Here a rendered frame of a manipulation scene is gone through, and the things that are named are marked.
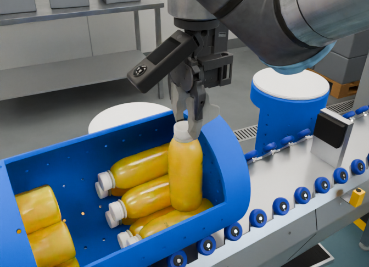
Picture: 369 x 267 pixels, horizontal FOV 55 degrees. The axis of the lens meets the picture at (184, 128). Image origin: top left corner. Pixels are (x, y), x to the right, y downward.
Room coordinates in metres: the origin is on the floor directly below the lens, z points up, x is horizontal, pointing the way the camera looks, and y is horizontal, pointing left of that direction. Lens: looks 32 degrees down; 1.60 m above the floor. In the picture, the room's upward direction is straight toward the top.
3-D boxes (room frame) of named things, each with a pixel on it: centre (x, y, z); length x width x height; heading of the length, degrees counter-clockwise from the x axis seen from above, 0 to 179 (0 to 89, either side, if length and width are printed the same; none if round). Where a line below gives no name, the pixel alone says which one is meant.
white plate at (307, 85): (1.22, -0.40, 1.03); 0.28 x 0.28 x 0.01
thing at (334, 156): (0.87, -0.43, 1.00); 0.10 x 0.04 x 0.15; 31
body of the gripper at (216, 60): (0.56, -0.02, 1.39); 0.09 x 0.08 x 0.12; 121
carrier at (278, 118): (1.22, -0.40, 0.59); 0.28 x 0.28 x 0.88
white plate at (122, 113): (0.91, 0.15, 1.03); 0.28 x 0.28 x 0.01
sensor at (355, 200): (0.74, -0.46, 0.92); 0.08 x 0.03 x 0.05; 31
